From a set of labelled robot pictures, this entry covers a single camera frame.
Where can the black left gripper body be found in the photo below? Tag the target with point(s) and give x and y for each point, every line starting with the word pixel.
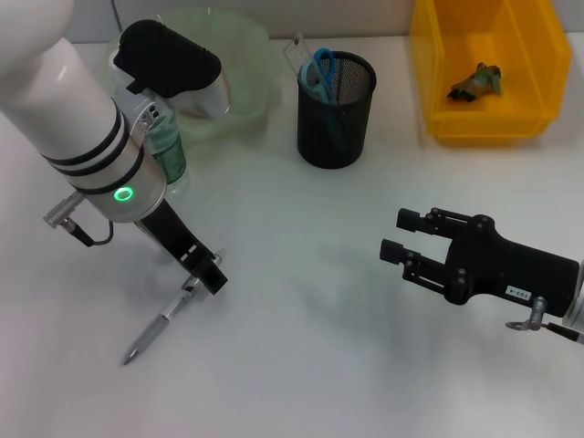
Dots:
pixel 169 232

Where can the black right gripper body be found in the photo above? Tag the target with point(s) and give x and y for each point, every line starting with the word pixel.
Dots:
pixel 506 269

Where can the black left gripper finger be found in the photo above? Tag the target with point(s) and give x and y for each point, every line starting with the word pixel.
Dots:
pixel 212 274

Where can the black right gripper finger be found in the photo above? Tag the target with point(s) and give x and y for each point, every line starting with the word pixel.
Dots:
pixel 392 251
pixel 408 220

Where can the clear green-label water bottle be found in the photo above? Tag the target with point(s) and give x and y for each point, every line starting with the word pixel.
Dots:
pixel 171 159

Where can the silver ballpoint pen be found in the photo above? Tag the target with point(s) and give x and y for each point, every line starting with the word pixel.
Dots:
pixel 155 326

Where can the green plastic wrapper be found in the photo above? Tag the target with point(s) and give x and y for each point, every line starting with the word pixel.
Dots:
pixel 479 82

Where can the light blue scissors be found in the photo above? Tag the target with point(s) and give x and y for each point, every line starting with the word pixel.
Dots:
pixel 325 64

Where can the clear plastic ruler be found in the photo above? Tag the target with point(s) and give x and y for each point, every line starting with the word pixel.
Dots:
pixel 299 55

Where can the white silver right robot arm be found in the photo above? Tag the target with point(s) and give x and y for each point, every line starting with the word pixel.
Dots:
pixel 576 305

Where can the black mesh pen holder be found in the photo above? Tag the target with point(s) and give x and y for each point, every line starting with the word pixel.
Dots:
pixel 333 132

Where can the translucent green fruit bowl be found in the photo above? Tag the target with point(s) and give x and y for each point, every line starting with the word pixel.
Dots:
pixel 246 68

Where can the yellow plastic bin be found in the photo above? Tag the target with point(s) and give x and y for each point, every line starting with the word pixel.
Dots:
pixel 456 36

